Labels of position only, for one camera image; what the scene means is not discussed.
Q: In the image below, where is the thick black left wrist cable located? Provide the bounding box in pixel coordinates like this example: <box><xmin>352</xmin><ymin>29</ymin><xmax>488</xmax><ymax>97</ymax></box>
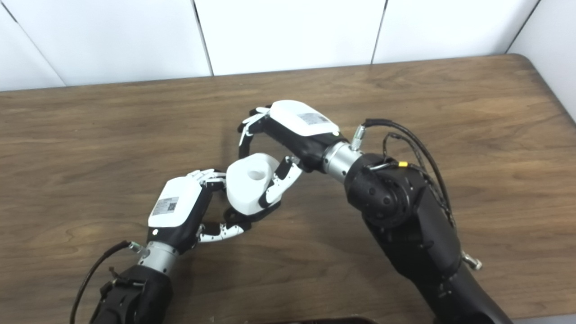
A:
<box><xmin>70</xmin><ymin>240</ymin><xmax>145</xmax><ymax>324</ymax></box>

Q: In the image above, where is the black flanged holder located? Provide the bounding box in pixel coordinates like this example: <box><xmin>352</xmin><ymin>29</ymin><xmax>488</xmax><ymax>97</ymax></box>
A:
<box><xmin>223</xmin><ymin>200</ymin><xmax>282</xmax><ymax>231</ymax></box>

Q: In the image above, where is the round white block with holes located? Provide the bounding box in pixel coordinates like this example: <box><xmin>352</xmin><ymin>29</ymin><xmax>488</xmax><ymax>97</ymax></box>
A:
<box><xmin>225</xmin><ymin>153</ymin><xmax>279</xmax><ymax>216</ymax></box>

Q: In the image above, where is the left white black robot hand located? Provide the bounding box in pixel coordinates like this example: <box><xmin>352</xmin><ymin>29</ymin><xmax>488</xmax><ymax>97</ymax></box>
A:
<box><xmin>147</xmin><ymin>169</ymin><xmax>252</xmax><ymax>255</ymax></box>

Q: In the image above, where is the thick black wrist cable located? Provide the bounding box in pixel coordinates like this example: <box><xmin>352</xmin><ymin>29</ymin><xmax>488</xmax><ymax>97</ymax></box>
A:
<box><xmin>70</xmin><ymin>240</ymin><xmax>145</xmax><ymax>324</ymax></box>
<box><xmin>351</xmin><ymin>118</ymin><xmax>456</xmax><ymax>225</ymax></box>

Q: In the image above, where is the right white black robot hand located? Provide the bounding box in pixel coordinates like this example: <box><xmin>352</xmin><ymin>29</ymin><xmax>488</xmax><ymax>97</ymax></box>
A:
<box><xmin>238</xmin><ymin>100</ymin><xmax>349</xmax><ymax>210</ymax></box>

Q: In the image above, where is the thick black right wrist cable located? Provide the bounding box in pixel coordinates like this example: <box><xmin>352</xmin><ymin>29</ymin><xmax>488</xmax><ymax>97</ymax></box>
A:
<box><xmin>351</xmin><ymin>118</ymin><xmax>456</xmax><ymax>225</ymax></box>

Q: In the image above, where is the thin black cable yellow tag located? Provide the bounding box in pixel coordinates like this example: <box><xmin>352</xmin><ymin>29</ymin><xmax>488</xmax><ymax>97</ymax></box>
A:
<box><xmin>367</xmin><ymin>132</ymin><xmax>453</xmax><ymax>216</ymax></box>

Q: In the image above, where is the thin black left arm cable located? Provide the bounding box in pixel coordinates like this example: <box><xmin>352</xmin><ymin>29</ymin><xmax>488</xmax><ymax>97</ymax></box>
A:
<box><xmin>100</xmin><ymin>267</ymin><xmax>145</xmax><ymax>293</ymax></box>

